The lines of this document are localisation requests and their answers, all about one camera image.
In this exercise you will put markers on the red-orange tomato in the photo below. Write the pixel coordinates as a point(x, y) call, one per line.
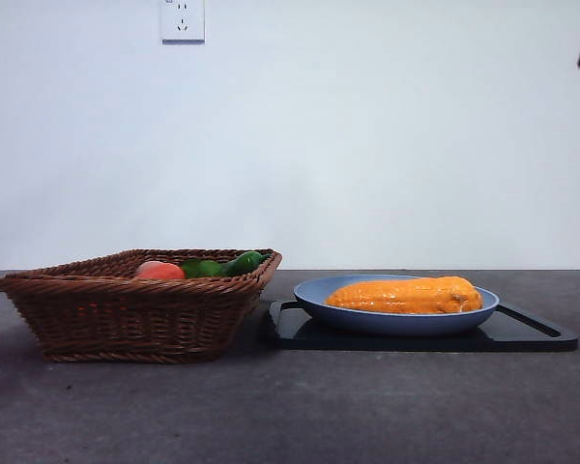
point(160, 270)

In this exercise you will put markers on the orange-yellow corn cob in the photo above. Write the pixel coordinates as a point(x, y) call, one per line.
point(406, 296)

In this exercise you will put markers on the black rectangular tray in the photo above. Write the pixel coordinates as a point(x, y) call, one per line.
point(464, 340)

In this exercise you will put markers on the green pepper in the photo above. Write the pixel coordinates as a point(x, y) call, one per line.
point(245, 263)

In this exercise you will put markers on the blue round plate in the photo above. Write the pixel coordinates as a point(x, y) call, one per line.
point(391, 321)

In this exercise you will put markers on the brown wicker basket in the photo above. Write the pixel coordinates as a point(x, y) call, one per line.
point(125, 319)

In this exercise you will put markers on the white wall socket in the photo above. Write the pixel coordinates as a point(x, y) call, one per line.
point(183, 21)

